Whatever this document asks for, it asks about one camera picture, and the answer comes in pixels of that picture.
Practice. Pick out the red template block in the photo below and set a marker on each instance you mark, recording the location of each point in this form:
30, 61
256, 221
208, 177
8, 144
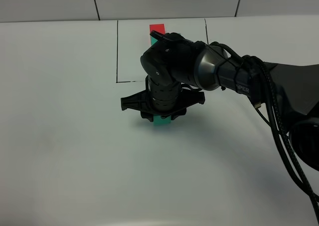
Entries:
158, 28

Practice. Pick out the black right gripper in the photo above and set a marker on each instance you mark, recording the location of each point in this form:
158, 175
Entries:
156, 99

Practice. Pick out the green template block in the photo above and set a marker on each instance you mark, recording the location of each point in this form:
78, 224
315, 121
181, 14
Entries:
153, 41

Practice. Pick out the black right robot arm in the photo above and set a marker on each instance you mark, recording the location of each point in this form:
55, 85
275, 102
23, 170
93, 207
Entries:
179, 71

